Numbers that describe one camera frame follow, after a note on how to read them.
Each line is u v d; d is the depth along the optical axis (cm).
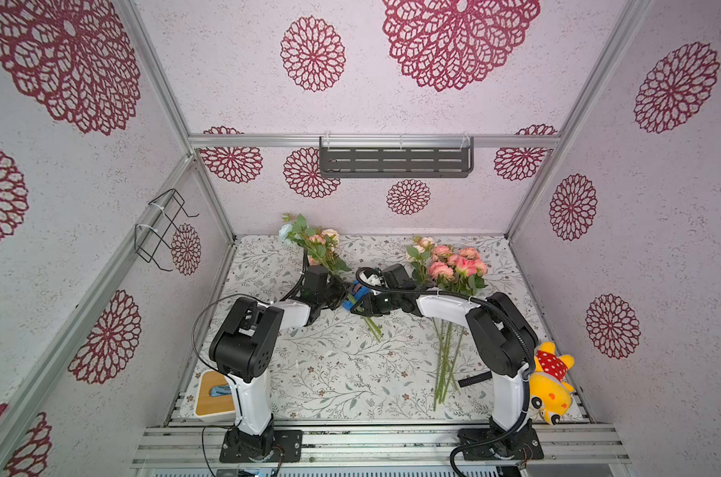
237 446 68
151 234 74
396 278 76
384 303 82
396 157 95
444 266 104
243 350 50
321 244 103
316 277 76
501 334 52
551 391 76
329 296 85
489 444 64
